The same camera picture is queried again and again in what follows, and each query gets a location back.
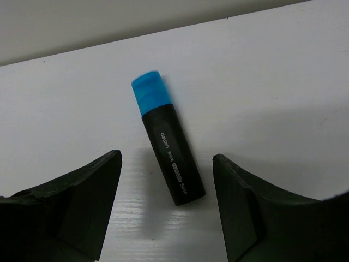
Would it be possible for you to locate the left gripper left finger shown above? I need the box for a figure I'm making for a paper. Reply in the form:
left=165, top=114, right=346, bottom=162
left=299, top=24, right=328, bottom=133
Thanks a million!
left=1, top=150, right=122, bottom=261

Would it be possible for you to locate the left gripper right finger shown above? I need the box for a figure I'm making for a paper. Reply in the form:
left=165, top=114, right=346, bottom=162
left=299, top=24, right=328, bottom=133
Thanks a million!
left=213, top=154, right=348, bottom=261

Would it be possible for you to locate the blue cap black highlighter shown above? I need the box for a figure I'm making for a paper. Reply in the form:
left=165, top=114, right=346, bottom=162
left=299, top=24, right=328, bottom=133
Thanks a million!
left=131, top=71, right=206, bottom=206

